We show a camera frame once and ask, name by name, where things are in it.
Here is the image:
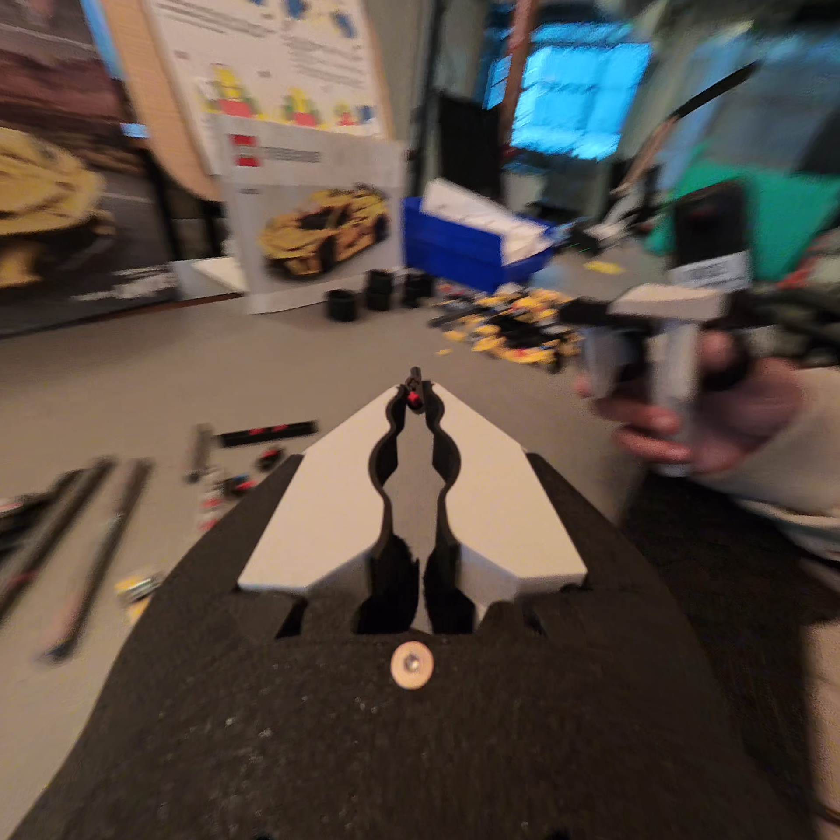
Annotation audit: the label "black beam with red pins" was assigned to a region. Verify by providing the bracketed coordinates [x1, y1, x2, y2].
[215, 420, 320, 450]

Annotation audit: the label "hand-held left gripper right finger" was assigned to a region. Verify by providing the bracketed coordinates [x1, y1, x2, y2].
[423, 382, 588, 634]

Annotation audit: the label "grey desk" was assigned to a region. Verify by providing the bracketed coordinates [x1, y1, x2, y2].
[0, 236, 664, 840]

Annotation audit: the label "person's right forearm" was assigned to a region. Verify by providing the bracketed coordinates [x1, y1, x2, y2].
[694, 366, 840, 562]

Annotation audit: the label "blue plastic bin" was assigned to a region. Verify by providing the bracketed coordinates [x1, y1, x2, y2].
[400, 196, 557, 295]

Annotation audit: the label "yellow car instruction booklet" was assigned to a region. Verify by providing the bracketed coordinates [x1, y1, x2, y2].
[215, 117, 409, 316]

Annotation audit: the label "dark cloth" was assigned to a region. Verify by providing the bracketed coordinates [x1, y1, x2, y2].
[620, 469, 840, 840]

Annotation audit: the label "cluster of small toy pieces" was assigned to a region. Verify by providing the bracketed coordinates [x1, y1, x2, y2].
[196, 474, 258, 531]

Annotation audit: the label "yellow car toy box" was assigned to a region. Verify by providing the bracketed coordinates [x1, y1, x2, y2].
[0, 0, 179, 337]

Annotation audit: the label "pile of yellow black bricks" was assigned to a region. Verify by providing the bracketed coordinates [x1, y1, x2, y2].
[428, 283, 586, 374]

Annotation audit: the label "person's beige garment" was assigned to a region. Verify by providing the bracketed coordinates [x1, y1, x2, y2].
[806, 620, 840, 840]

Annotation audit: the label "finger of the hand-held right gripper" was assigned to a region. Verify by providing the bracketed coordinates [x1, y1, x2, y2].
[558, 283, 731, 330]

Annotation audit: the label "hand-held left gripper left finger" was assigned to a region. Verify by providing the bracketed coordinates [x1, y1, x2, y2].
[238, 386, 421, 634]

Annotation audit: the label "small yellow toy piece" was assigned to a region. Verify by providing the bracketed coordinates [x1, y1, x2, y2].
[115, 571, 164, 608]

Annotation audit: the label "grey toy axle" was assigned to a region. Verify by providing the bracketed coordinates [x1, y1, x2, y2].
[185, 424, 215, 485]

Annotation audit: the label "bright window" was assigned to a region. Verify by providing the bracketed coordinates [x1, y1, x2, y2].
[484, 25, 652, 161]

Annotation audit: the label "black panel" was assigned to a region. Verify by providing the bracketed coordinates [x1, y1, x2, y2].
[436, 95, 503, 201]

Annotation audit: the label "green board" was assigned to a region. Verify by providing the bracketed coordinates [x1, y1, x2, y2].
[644, 159, 840, 280]

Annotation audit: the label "person's right hand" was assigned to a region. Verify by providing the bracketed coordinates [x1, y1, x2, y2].
[575, 330, 807, 478]

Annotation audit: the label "toy brick poster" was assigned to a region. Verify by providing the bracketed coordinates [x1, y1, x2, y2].
[98, 0, 395, 201]

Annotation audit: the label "white paper bags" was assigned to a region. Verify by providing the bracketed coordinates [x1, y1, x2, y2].
[419, 177, 555, 265]

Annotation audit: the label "long black toy beam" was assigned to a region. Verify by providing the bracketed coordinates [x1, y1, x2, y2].
[41, 458, 156, 662]
[0, 458, 118, 621]

